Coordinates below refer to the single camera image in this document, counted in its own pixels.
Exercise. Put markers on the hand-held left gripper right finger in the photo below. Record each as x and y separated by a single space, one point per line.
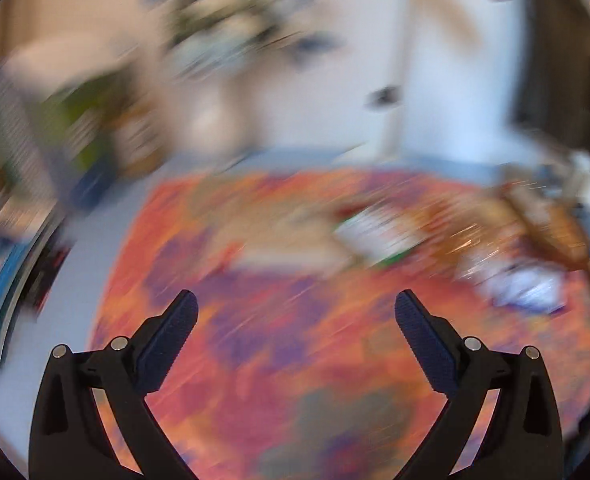
425 345

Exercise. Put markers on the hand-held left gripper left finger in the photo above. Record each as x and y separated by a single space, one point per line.
167 345

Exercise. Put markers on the white and blue snack packet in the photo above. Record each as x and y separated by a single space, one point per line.
520 285

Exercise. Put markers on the floral tablecloth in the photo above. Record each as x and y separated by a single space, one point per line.
285 320

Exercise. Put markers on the white and green snack packet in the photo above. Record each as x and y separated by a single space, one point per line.
375 232

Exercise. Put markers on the brown snack packet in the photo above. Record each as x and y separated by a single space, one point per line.
545 222

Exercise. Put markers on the small blue box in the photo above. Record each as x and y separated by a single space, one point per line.
92 187

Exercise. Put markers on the white ribbed vase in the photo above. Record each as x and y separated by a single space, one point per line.
220 107

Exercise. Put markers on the green and white cardboard box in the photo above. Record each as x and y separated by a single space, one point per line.
75 115

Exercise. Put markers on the dark panel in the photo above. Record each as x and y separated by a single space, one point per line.
565 60

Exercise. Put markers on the black wall socket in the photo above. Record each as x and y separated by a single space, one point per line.
385 96

